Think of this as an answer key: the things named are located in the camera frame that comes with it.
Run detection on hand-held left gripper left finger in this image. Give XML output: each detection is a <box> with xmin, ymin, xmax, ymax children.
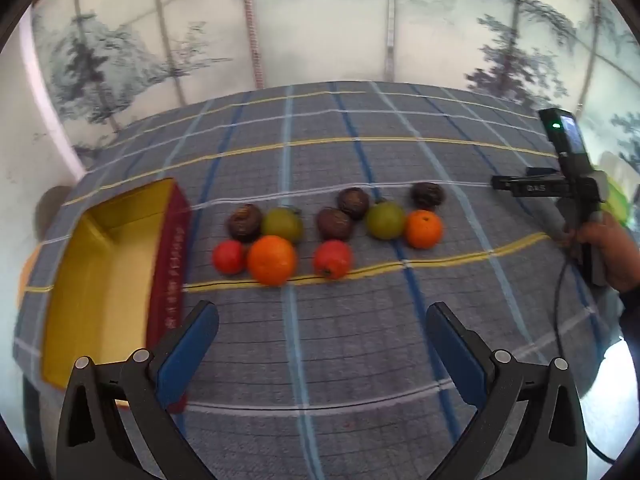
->
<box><xmin>56</xmin><ymin>300</ymin><xmax>221</xmax><ymax>480</ymax></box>

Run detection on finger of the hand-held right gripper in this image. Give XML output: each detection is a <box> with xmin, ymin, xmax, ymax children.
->
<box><xmin>491</xmin><ymin>174</ymin><xmax>568</xmax><ymax>197</ymax></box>

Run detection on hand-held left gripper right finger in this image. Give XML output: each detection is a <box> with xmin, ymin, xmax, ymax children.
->
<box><xmin>426</xmin><ymin>302</ymin><xmax>587</xmax><ymax>480</ymax></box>

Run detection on red persimmon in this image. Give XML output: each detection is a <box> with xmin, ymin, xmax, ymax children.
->
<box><xmin>313</xmin><ymin>240</ymin><xmax>352</xmax><ymax>280</ymax></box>
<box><xmin>212</xmin><ymin>240</ymin><xmax>247</xmax><ymax>276</ymax></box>

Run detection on dark purple passion fruit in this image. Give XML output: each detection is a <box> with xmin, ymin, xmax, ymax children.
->
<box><xmin>228</xmin><ymin>204</ymin><xmax>263</xmax><ymax>242</ymax></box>
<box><xmin>410</xmin><ymin>182</ymin><xmax>445</xmax><ymax>211</ymax></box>
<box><xmin>316</xmin><ymin>207</ymin><xmax>354</xmax><ymax>241</ymax></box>
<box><xmin>337</xmin><ymin>187</ymin><xmax>371</xmax><ymax>220</ymax></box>

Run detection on red and gold tin box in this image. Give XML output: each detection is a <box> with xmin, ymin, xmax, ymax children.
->
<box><xmin>40</xmin><ymin>177</ymin><xmax>193</xmax><ymax>413</ymax></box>

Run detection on orange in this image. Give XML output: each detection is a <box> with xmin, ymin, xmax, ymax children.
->
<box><xmin>405</xmin><ymin>210</ymin><xmax>444</xmax><ymax>250</ymax></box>
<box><xmin>247</xmin><ymin>235</ymin><xmax>299</xmax><ymax>287</ymax></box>

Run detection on green round fruit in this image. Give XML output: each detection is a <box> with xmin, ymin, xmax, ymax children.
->
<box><xmin>262</xmin><ymin>207</ymin><xmax>304</xmax><ymax>245</ymax></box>
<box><xmin>366</xmin><ymin>201</ymin><xmax>407</xmax><ymax>240</ymax></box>

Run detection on person's right hand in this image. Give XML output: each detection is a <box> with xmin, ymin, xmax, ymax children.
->
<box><xmin>565</xmin><ymin>212</ymin><xmax>640</xmax><ymax>293</ymax></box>

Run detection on yellow green bag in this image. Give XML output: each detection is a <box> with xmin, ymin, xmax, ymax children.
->
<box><xmin>597</xmin><ymin>152</ymin><xmax>640</xmax><ymax>223</ymax></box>

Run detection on grey plaid tablecloth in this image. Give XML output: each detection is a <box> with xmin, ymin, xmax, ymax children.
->
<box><xmin>12</xmin><ymin>80</ymin><xmax>621</xmax><ymax>480</ymax></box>

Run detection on ink painted folding screen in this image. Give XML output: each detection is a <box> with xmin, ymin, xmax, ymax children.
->
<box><xmin>30</xmin><ymin>0</ymin><xmax>640</xmax><ymax>186</ymax></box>

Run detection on black cable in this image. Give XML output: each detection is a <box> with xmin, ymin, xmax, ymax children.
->
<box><xmin>552</xmin><ymin>247</ymin><xmax>621</xmax><ymax>465</ymax></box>

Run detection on red hanging cord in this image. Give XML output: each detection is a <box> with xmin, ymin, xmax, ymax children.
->
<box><xmin>240</xmin><ymin>0</ymin><xmax>267</xmax><ymax>91</ymax></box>

